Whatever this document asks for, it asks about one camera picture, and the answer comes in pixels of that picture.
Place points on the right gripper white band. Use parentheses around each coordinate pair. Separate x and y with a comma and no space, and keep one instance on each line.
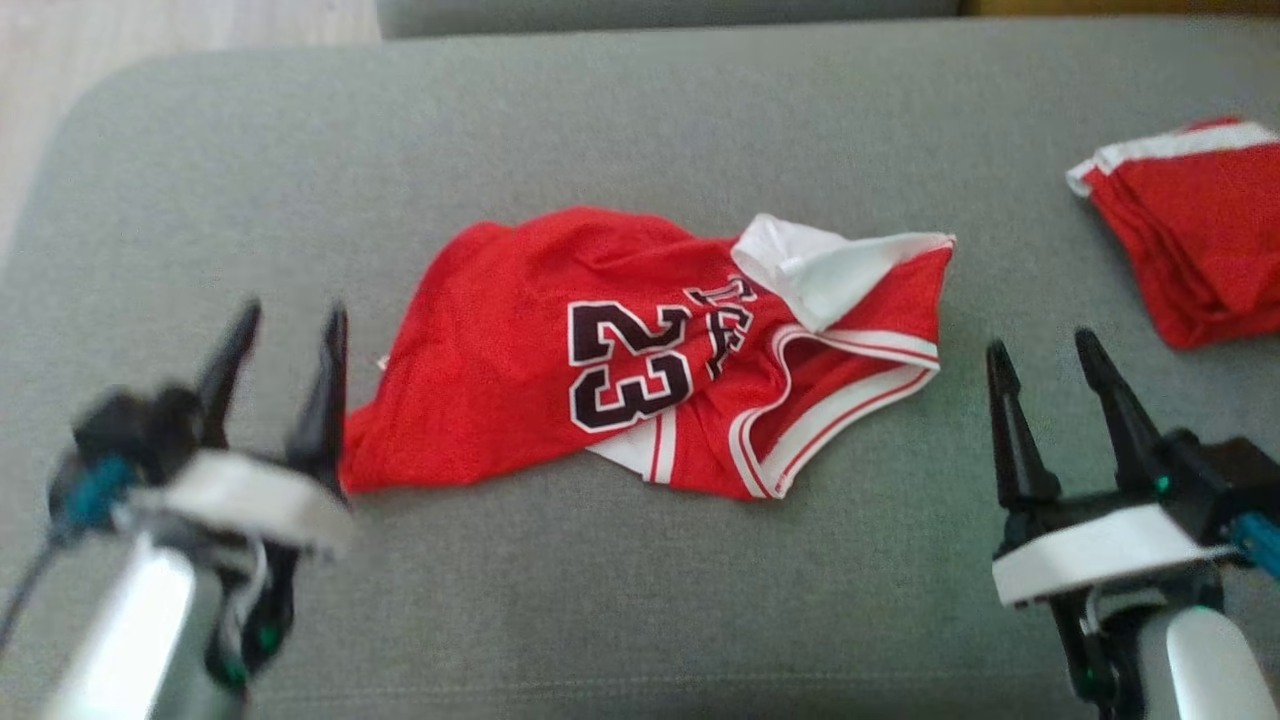
(1100,555)

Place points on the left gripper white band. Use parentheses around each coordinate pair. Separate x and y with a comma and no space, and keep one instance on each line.
(245,500)

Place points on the red shorts with white trim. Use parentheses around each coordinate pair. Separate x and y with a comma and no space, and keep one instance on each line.
(1200,220)

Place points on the red basketball jersey number 23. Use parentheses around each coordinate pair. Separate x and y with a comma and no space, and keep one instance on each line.
(520,340)

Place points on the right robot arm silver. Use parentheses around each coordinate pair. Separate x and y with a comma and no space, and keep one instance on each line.
(1210,665)

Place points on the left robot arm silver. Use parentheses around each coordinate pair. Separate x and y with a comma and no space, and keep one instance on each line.
(140,640)

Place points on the yellow sofa cushion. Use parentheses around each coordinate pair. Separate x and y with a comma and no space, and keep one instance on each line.
(1120,6)

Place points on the grey fabric sofa seat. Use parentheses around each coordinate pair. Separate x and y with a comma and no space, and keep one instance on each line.
(640,120)

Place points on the grey sofa back cushion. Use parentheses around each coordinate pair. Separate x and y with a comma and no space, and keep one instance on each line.
(660,15)

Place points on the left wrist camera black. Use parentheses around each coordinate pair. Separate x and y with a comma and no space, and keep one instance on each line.
(135,430)

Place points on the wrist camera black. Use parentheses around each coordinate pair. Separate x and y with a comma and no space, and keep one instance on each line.
(1215,475)
(135,430)

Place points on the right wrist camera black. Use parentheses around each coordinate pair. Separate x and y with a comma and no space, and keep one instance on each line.
(1215,475)

